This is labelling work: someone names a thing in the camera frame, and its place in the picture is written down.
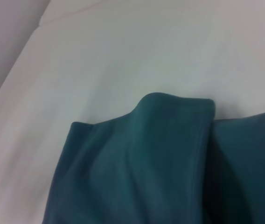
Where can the teal t-shirt with FREE print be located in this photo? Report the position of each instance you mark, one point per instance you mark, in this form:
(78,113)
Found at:
(158,163)

